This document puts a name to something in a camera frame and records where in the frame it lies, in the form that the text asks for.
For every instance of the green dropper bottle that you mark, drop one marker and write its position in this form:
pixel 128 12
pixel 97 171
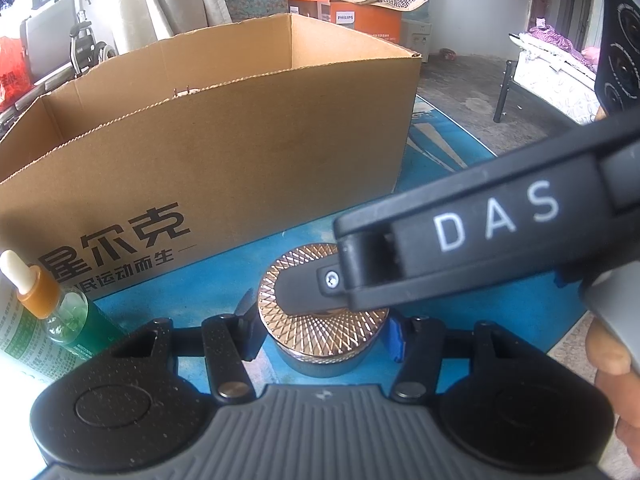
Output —
pixel 75 320

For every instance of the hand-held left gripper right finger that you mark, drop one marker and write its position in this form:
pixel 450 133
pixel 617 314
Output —
pixel 395 337

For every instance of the red plastic bag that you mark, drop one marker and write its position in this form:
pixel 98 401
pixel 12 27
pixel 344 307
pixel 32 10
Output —
pixel 12 70

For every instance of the gold-lidded round jar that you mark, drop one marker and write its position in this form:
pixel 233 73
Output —
pixel 320 340

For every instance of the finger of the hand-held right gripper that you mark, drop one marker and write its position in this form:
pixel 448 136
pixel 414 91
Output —
pixel 305 290

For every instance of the grey wheelchair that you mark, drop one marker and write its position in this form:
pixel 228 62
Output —
pixel 50 45

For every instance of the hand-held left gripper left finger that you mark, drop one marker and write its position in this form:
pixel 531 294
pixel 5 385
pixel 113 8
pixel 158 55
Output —
pixel 248 330

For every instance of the white bottle green label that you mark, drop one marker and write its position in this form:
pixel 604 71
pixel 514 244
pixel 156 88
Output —
pixel 20 340

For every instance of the person's right hand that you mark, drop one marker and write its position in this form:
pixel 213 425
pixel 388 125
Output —
pixel 617 360

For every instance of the brown cardboard box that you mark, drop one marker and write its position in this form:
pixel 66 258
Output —
pixel 250 160

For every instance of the white water dispenser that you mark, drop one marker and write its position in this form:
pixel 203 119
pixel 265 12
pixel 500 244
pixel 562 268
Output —
pixel 417 35

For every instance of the black-framed bed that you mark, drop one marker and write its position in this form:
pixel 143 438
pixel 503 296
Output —
pixel 550 85

